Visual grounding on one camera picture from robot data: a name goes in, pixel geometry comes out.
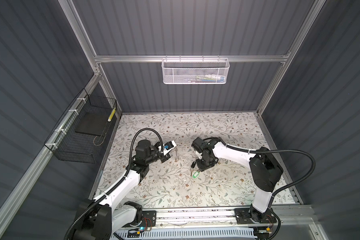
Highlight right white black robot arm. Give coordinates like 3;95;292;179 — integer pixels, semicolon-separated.
192;138;284;223

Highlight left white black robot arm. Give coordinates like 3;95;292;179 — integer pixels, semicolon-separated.
64;140;177;240

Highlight floral table mat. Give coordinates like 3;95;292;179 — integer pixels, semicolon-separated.
89;112;284;211

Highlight yellow marker in basket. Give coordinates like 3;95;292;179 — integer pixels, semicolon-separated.
108;108;116;122

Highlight black pad in basket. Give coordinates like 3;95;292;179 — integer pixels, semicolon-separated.
75;113;109;137

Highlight pens in white basket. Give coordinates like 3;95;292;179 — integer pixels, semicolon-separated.
184;75;226;84

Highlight left black corrugated cable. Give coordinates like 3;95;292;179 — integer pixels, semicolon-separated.
62;127;165;240

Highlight white ventilated cable duct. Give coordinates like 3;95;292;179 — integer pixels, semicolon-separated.
111;227;258;240

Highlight white wire mesh basket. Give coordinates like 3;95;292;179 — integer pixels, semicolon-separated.
161;57;230;85

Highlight black wire basket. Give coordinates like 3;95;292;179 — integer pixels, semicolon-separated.
45;90;118;164

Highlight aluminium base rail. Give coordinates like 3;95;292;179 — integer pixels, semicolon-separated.
74;206;319;230

